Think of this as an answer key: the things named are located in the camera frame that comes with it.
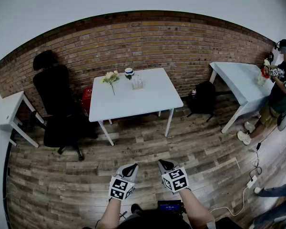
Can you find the black office chair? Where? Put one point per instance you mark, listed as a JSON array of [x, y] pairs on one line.
[[54, 94]]

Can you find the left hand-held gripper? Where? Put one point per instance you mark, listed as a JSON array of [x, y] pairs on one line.
[[120, 187]]

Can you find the small white side table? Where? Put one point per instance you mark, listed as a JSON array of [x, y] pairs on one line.
[[7, 113]]

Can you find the person's right forearm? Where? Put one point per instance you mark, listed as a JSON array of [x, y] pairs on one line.
[[195, 209]]

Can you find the black device with blue screen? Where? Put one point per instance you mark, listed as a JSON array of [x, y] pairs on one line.
[[169, 206]]

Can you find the white table with pale cloth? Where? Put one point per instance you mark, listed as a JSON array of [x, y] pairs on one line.
[[238, 80]]

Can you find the pale bottle in backpack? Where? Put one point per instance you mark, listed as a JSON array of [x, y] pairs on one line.
[[193, 93]]

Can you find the black backpack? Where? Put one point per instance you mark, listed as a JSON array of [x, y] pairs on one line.
[[202, 99]]

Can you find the white blue-striped cup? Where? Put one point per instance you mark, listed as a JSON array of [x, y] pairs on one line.
[[129, 70]]

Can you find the red box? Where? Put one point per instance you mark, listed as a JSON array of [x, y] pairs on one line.
[[87, 99]]

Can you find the yellow artificial flower bunch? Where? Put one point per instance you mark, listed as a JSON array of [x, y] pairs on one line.
[[110, 77]]

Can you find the white standing fan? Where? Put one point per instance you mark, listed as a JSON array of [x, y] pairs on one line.
[[284, 121]]

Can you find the person's left forearm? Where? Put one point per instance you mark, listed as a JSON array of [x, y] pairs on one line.
[[109, 213]]

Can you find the small brown spoon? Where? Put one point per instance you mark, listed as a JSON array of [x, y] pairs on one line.
[[129, 77]]

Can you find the white power strip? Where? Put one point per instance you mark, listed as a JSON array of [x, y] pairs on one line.
[[252, 181]]

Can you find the person's black shoe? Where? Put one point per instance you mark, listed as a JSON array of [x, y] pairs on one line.
[[135, 207]]

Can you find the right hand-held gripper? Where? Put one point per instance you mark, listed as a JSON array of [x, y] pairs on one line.
[[177, 180]]

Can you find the pale flower bunch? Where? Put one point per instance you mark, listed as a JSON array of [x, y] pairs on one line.
[[261, 80]]

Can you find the person's black shirt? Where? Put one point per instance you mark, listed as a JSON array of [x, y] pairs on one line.
[[157, 222]]

